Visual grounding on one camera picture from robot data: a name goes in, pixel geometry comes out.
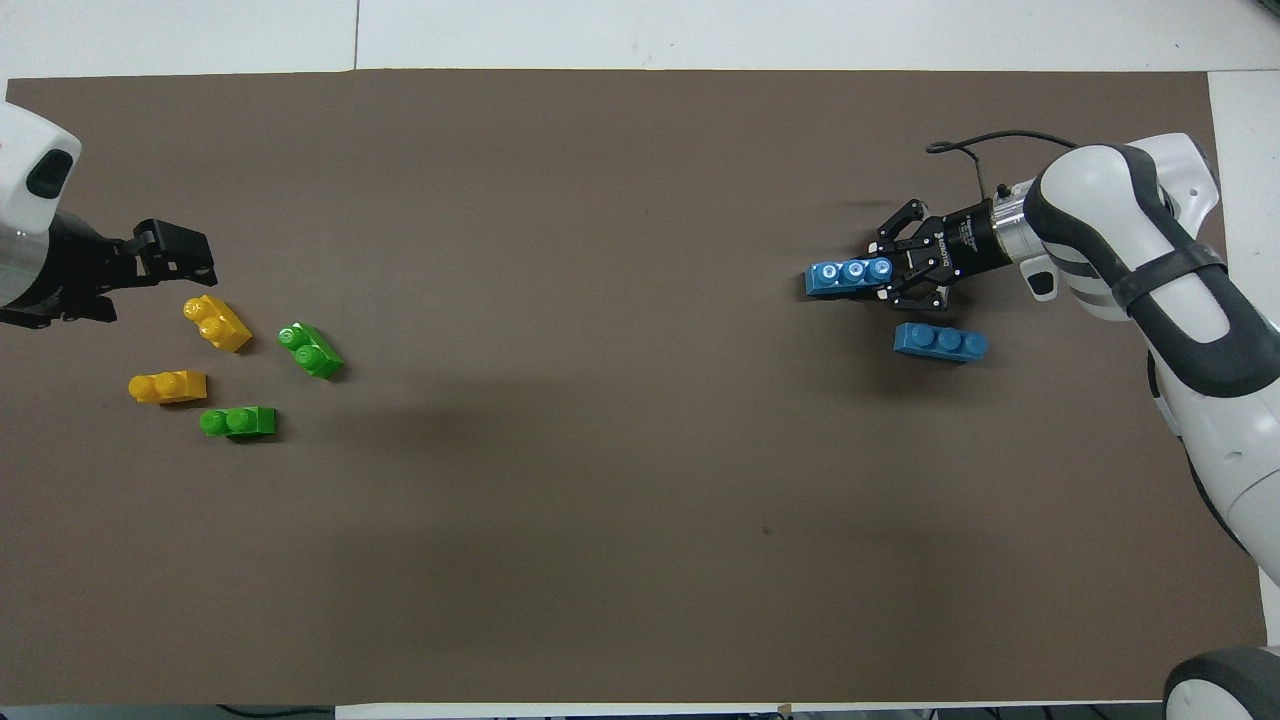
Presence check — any black left arm base cable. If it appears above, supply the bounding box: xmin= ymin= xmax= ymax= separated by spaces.
xmin=215 ymin=703 xmax=337 ymax=720

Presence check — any green two-stud toy block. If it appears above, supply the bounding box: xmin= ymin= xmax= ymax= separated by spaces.
xmin=199 ymin=405 xmax=279 ymax=442
xmin=277 ymin=322 xmax=346 ymax=381

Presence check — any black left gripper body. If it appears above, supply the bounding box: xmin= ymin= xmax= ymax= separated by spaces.
xmin=0 ymin=208 xmax=138 ymax=329

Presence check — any brown table mat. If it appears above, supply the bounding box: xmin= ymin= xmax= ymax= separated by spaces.
xmin=0 ymin=68 xmax=1269 ymax=707

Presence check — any yellow two-stud toy block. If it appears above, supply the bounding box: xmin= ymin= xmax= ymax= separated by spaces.
xmin=184 ymin=295 xmax=254 ymax=354
xmin=128 ymin=370 xmax=209 ymax=406

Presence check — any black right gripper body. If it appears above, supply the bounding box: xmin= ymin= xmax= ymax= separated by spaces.
xmin=922 ymin=204 xmax=1002 ymax=293

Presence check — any black right arm gripper cable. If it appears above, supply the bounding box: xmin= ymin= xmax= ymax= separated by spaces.
xmin=925 ymin=129 xmax=1078 ymax=197

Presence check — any blue three-stud toy block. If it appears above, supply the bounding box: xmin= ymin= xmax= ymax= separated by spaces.
xmin=804 ymin=257 xmax=895 ymax=300
xmin=893 ymin=322 xmax=991 ymax=368

